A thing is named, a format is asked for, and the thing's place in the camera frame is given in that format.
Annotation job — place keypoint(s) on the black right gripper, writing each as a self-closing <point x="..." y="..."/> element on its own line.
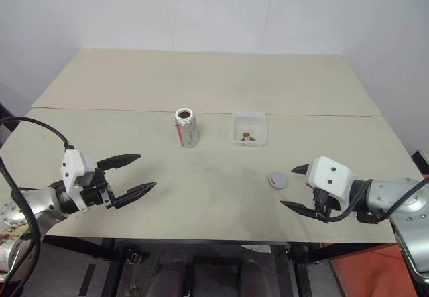
<point x="325" y="201"/>

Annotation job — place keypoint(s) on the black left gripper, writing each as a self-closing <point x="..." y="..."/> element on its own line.
<point x="97" y="193"/>

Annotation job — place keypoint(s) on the grey round lid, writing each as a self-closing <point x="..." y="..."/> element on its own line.
<point x="278" y="180"/>

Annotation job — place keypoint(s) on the silver red can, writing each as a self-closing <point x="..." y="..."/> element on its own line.
<point x="189" y="132"/>

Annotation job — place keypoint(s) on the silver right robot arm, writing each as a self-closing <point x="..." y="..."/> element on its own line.
<point x="388" y="193"/>

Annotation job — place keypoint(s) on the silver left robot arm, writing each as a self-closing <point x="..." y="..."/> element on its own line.
<point x="30" y="199"/>

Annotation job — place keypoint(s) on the clear plastic square container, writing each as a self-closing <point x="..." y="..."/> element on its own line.
<point x="248" y="122"/>

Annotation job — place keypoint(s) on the white paper tag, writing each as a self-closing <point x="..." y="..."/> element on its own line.
<point x="255" y="248"/>

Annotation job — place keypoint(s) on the orange sheet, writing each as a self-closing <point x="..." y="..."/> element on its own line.
<point x="372" y="273"/>

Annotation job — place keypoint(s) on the grey object beside table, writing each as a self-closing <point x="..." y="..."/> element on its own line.
<point x="421" y="163"/>

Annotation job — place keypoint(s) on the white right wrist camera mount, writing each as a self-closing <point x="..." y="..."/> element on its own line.
<point x="330" y="179"/>

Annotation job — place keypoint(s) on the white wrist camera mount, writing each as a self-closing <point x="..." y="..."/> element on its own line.
<point x="72" y="169"/>
<point x="330" y="179"/>

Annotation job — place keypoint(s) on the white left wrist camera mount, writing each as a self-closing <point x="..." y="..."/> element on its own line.
<point x="72" y="169"/>

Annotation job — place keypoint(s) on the black metal table frame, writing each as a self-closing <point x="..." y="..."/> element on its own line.
<point x="114" y="270"/>

